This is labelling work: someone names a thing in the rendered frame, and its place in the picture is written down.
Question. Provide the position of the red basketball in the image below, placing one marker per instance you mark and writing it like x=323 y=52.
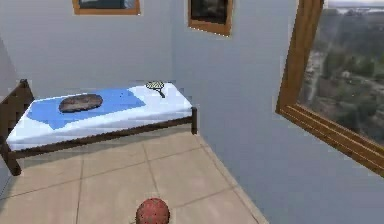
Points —
x=152 y=212

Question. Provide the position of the black tennis racket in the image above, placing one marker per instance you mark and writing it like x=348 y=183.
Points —
x=156 y=86

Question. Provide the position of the blue blanket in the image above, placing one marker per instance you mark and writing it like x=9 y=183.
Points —
x=116 y=101

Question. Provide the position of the brown wooden bed white mattress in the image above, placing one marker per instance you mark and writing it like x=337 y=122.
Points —
x=100 y=121

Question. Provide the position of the wooden framed dark picture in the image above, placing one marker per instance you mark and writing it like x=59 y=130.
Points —
x=210 y=15

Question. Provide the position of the dark brown pillow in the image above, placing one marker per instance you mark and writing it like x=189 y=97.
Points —
x=80 y=103

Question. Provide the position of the wooden framed window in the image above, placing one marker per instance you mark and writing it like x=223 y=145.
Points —
x=340 y=76

